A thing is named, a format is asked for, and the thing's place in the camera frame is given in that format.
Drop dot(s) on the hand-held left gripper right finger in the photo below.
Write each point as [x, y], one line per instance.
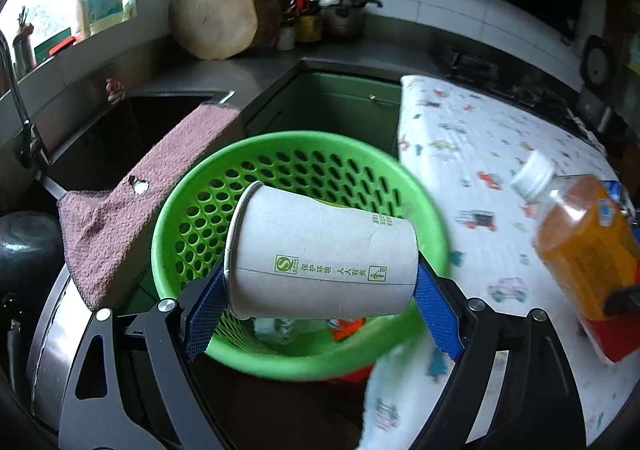
[440, 315]

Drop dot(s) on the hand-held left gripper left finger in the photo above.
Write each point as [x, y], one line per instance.
[205, 315]

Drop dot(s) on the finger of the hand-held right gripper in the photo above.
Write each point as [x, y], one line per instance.
[619, 194]
[622, 301]

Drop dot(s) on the orange tea bottle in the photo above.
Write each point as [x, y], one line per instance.
[580, 240]

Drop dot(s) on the white paper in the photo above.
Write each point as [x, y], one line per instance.
[285, 330]

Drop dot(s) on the orange snack packet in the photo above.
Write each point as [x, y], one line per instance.
[347, 327]

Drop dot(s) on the white paper cup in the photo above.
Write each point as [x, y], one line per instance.
[320, 255]

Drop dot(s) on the green plastic basket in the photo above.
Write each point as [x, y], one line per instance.
[300, 164]

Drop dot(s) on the rice cooker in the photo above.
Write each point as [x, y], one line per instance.
[597, 64]

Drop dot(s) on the printed white tablecloth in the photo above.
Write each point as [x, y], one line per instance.
[475, 169]

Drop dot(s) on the pink towel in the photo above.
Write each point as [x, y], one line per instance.
[150, 169]

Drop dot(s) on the black gas stove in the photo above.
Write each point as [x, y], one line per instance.
[500, 74]

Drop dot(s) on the dark wok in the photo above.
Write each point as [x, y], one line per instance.
[30, 250]

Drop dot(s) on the kitchen sink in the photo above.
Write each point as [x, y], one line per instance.
[110, 139]

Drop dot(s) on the green kitchen cabinet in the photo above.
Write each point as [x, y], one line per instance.
[340, 104]

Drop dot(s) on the small figurine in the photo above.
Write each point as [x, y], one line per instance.
[115, 90]

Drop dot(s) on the steel faucet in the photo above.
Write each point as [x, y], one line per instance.
[25, 129]

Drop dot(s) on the small white jar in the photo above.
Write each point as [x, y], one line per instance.
[286, 38]

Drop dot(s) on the round wooden chopping block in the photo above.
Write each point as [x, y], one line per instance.
[215, 17]

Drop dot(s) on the small red box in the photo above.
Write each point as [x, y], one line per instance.
[62, 45]

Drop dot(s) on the steel pressure cooker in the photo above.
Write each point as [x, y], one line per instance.
[345, 19]

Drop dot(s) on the cup with brushes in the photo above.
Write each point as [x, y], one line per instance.
[24, 49]

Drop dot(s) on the white squeeze bottle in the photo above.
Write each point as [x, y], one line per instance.
[81, 12]

